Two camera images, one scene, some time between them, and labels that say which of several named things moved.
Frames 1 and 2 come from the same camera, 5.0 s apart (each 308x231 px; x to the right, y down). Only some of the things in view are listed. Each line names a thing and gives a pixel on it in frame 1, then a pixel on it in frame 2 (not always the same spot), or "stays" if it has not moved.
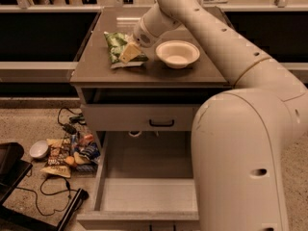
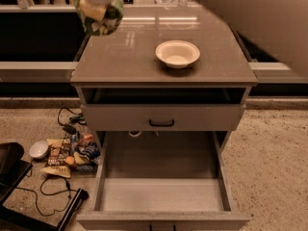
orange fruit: (69, 160) stays
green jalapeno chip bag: (115, 43) -> (112, 20)
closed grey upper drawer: (143, 117) stays
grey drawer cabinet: (145, 115) stays
